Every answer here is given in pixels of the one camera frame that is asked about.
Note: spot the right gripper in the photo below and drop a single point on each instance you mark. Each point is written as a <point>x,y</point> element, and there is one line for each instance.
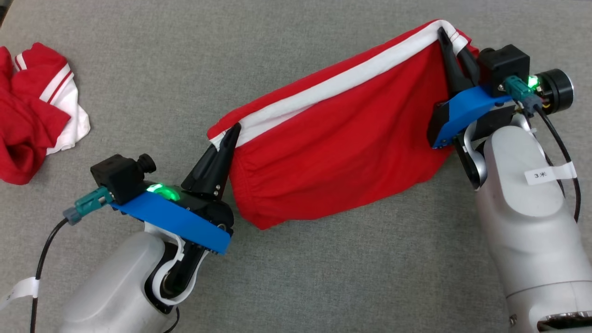
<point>474,152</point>

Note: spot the black round motor housing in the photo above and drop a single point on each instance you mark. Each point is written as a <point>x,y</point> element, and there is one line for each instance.
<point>557,90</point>

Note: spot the blue right wrist camera bracket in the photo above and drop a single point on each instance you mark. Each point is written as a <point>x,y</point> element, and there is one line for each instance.
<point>467,108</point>

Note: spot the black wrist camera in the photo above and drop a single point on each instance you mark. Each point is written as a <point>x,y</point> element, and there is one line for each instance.
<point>504,67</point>
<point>118,178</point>

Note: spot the red and white jersey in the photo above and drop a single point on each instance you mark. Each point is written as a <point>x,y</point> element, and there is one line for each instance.
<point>333,152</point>

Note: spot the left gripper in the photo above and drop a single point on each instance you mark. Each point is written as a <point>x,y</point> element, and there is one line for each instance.
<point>212,210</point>

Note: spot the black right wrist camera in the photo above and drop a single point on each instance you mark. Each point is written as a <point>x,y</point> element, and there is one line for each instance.
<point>504,67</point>

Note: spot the red Bulls jersey white sleeves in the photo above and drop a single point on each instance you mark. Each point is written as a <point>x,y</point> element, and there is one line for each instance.
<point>27,120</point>

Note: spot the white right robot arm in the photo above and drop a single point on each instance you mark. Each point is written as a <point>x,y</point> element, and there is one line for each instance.
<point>532,240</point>

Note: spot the blue wrist camera bracket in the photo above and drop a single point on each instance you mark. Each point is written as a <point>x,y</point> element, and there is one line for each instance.
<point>467,108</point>
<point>185,226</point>

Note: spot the blue left wrist camera bracket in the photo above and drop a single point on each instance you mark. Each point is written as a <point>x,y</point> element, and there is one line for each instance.
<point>185,226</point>

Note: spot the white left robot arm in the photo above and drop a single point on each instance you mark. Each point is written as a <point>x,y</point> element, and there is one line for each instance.
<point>111,286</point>

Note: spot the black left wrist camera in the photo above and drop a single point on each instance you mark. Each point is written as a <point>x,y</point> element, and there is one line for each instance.
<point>118,178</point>

